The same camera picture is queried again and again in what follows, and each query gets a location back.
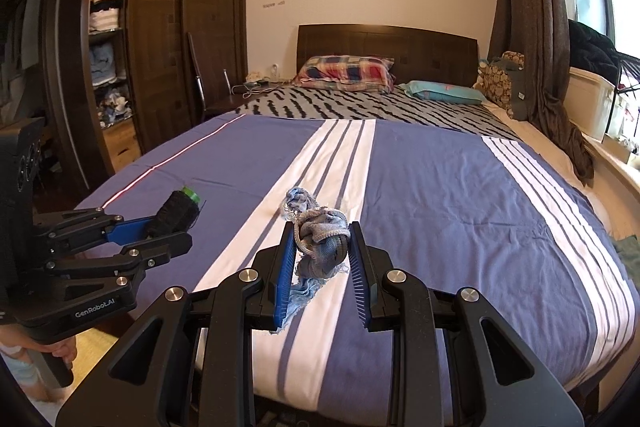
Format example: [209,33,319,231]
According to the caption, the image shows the black thread spool green ends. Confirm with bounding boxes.
[145,186,201,239]

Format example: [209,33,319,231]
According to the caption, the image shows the purple white striped bedspread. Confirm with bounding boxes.
[86,115,639,388]

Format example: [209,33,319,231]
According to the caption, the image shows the white storage box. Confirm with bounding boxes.
[564,67,614,142]

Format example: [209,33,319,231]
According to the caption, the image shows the brown curtain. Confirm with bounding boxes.
[489,0,594,184]

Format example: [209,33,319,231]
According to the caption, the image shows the teal pillow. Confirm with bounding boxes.
[398,80,486,105]

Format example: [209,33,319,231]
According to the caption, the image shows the plaid red blue pillow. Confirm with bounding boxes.
[292,55,395,93]

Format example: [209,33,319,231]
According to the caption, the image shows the dark wooden wardrobe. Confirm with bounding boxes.
[35,0,247,210]

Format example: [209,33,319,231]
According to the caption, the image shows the dark wooden headboard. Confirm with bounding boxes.
[296,24,478,88]

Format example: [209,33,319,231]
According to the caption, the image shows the grey blue frayed fabric scrap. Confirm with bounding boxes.
[273,186,350,334]

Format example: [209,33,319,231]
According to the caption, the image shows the dark chair by bed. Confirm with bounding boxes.
[186,30,243,121]

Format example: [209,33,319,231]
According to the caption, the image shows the brown patterned cushion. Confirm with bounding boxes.
[474,51,527,120]

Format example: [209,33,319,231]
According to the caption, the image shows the black patterned grey blanket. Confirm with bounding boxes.
[234,87,518,140]

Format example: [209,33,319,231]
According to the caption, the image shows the black metal rack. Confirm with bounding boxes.
[605,52,639,146]

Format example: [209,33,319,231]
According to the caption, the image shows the black clothing pile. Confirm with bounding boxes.
[568,20,620,84]

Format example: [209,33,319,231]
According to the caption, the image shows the left hand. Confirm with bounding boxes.
[0,324,77,367]

